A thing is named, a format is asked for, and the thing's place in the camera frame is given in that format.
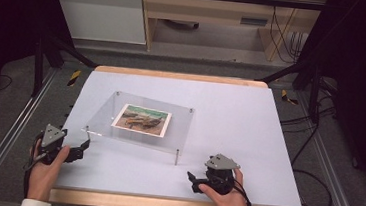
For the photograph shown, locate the black metal stand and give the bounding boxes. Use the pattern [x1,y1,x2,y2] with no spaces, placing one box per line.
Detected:
[257,56,326,124]
[30,33,101,103]

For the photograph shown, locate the black curtain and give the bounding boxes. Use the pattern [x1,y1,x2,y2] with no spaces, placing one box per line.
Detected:
[284,0,366,203]
[0,0,80,124]

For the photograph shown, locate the boat painting print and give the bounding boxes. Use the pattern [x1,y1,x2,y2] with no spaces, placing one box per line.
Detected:
[110,102,175,139]

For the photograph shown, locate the person's left hand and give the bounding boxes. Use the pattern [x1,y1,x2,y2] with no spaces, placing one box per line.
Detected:
[25,138,72,205]

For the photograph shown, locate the white board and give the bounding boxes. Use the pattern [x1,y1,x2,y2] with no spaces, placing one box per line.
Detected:
[53,68,314,206]

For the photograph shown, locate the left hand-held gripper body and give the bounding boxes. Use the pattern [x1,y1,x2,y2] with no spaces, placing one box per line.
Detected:
[33,122,80,168]

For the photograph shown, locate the clear acrylic photo frame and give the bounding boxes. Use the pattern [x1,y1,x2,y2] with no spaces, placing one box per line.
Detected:
[79,87,196,168]

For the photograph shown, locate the yellow clamp right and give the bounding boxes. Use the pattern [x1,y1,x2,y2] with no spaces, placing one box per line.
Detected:
[279,89,300,106]

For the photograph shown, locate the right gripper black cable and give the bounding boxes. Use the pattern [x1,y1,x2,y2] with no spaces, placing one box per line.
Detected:
[229,178,257,206]

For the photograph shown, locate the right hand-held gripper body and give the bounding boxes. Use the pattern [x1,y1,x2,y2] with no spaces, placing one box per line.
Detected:
[201,151,243,197]

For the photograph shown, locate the hanging black cables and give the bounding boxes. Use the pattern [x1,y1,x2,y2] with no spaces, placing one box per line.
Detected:
[264,0,309,65]

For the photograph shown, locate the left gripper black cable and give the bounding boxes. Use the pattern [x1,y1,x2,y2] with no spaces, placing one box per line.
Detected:
[20,134,48,201]

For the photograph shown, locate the white cabinet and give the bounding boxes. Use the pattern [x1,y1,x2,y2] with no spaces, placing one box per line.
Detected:
[43,0,151,47]

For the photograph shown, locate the person's right hand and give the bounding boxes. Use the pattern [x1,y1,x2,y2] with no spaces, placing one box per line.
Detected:
[196,164,255,206]

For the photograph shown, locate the black floor cable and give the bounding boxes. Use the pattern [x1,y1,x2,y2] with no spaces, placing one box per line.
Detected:
[271,75,345,206]

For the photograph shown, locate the light wooden desk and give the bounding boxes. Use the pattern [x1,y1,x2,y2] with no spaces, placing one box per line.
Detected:
[134,0,330,67]

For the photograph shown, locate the aluminium floor rail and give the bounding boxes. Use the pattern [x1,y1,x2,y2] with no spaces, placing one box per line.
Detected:
[286,90,366,206]
[0,63,59,206]

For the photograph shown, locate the yellow black tape strip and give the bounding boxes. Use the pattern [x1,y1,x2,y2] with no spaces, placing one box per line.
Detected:
[66,68,82,88]

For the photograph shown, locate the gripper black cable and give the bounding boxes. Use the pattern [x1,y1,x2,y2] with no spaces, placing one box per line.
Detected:
[229,178,257,206]
[20,134,48,201]

